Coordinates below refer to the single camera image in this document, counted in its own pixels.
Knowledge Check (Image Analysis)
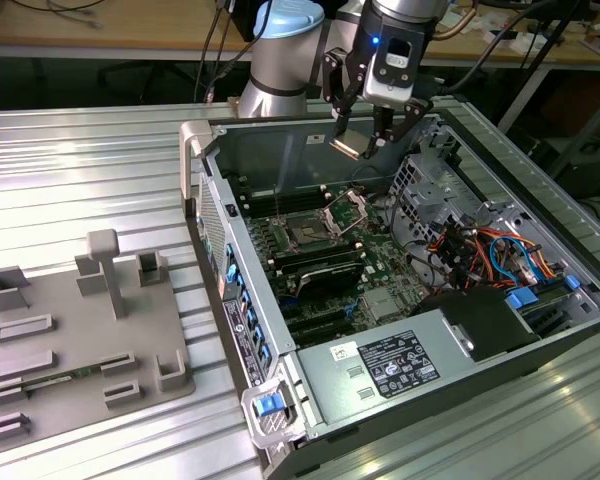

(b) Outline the copper coloured cable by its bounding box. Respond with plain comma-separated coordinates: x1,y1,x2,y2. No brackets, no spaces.
432,0,479,41

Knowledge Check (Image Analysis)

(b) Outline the green motherboard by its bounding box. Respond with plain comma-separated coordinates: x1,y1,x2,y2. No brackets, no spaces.
229,172,434,351

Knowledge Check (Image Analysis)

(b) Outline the small white box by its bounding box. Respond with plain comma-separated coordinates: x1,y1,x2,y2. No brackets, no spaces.
487,29,536,54

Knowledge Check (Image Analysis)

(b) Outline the orange wire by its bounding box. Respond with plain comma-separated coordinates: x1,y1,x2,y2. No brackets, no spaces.
472,225,566,281

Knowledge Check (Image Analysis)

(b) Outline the silver power supply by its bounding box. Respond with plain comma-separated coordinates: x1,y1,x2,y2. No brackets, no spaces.
295,308,481,427

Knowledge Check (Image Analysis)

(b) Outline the green RAM stick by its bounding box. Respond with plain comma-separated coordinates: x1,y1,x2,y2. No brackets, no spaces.
22,363,104,394

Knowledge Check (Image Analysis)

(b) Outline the blue disk carrier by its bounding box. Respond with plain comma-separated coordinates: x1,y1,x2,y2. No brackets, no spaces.
507,273,581,312

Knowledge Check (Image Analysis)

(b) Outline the CPU socket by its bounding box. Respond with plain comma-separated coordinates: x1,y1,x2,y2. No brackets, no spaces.
278,212,350,254

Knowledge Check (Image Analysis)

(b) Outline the blue wire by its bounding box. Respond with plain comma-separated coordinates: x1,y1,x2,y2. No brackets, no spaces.
488,233,540,286

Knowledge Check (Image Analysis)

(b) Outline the black RAM slot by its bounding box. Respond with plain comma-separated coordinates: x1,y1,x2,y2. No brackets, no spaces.
248,200,330,218
278,256,366,278
240,187,325,205
273,244,361,266
276,250,364,272
244,194,328,211
271,238,359,260
237,180,322,199

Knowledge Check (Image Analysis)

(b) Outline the grey PC case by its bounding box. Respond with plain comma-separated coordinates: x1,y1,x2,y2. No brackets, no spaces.
178,107,600,480

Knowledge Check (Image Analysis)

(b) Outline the black plastic drive cover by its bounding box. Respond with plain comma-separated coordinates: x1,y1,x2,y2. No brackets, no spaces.
410,287,542,364

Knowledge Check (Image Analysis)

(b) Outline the black expansion slot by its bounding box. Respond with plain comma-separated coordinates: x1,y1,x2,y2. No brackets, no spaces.
283,305,351,329
289,319,356,347

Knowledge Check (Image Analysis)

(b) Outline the graphics card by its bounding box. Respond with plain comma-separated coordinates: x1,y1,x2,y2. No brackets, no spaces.
293,262,367,304

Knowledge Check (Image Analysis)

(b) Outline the wooden desk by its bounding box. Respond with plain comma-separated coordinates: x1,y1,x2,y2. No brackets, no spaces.
0,0,600,131

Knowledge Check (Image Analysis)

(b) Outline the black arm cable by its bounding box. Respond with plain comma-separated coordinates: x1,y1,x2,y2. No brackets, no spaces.
193,0,261,105

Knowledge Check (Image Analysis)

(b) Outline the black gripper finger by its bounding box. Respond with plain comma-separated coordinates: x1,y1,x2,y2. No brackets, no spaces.
321,47,366,137
363,95,435,160

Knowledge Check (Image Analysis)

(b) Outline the silver chipset heatsink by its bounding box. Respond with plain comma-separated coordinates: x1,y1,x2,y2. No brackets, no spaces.
362,288,400,322

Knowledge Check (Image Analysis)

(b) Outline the blue case latch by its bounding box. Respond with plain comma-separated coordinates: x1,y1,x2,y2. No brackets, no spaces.
253,394,286,417

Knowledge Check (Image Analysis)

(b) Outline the silver CPU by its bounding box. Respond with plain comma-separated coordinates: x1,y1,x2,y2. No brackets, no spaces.
328,127,374,162

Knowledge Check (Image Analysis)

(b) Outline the metal drive cage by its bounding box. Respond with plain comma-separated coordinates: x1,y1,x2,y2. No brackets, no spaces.
385,152,487,247

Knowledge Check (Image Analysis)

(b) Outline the grey case handle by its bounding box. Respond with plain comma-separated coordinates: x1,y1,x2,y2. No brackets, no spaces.
178,121,217,202
240,378,307,450

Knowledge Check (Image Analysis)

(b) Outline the metal socket cover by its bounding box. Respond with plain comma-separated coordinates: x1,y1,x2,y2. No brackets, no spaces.
321,189,370,236

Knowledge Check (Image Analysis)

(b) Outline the grey parts rack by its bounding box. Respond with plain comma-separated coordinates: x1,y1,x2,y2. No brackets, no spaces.
0,228,197,459

